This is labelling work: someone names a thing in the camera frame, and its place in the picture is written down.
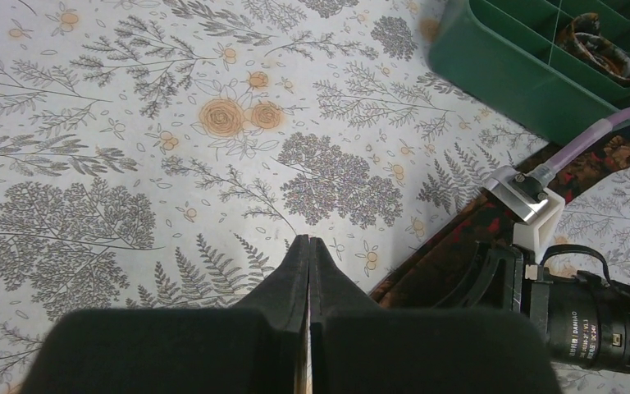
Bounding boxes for green compartment organizer tray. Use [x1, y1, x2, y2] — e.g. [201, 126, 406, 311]
[428, 0, 630, 144]

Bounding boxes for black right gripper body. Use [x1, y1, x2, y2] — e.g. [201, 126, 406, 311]
[445, 242, 630, 374]

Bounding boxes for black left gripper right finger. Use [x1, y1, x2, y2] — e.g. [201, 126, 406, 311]
[308, 237, 560, 393]

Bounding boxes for brown red floral tie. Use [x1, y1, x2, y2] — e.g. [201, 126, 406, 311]
[370, 133, 630, 308]

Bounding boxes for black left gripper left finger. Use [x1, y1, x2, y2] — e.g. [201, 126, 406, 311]
[21, 235, 310, 393]

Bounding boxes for rolled patterned tie in tray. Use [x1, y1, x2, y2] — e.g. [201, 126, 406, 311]
[555, 12, 630, 87]

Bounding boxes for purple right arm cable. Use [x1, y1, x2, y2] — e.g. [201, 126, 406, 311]
[528, 104, 630, 186]

